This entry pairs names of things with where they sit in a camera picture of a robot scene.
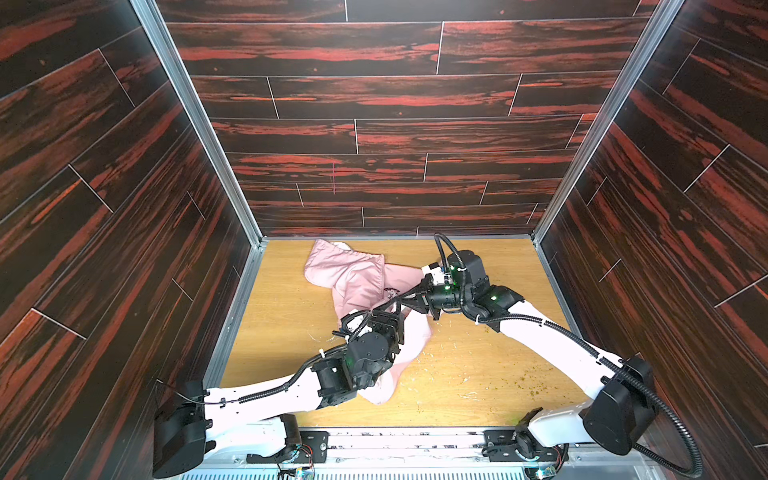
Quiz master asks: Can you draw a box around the pink zip jacket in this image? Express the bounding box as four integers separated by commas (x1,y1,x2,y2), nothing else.
304,239,432,405

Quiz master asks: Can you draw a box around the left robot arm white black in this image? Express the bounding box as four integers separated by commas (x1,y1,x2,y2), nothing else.
152,307,404,479

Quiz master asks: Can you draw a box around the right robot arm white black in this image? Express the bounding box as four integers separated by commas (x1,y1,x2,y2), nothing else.
397,250,659,461

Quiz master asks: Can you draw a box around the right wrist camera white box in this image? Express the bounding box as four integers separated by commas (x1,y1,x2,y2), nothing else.
421,262,451,286

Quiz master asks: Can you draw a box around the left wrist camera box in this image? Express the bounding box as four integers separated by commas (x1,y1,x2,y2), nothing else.
339,315,364,337

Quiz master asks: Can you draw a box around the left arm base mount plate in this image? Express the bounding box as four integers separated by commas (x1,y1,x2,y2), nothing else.
281,430,330,464

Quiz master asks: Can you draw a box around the aluminium front rail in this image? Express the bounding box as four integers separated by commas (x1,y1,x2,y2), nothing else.
181,427,665,479

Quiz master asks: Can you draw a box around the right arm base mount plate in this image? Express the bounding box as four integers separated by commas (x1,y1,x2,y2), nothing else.
481,429,569,463

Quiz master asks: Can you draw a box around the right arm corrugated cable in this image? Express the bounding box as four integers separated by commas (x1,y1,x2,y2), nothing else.
433,232,704,479

